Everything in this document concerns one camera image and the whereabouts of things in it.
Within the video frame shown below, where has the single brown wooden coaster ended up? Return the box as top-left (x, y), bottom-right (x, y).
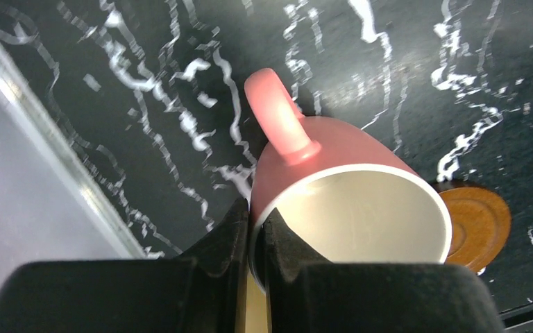
top-left (431, 180), bottom-right (511, 273)

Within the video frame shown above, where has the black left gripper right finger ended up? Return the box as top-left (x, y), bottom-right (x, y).
top-left (262, 212), bottom-right (505, 332)

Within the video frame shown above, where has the pink mug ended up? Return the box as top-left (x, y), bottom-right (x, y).
top-left (244, 68), bottom-right (452, 290)

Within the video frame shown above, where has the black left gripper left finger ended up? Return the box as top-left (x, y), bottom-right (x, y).
top-left (0, 198), bottom-right (248, 332)

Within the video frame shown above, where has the yellow mug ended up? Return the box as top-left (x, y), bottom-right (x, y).
top-left (235, 271), bottom-right (270, 333)

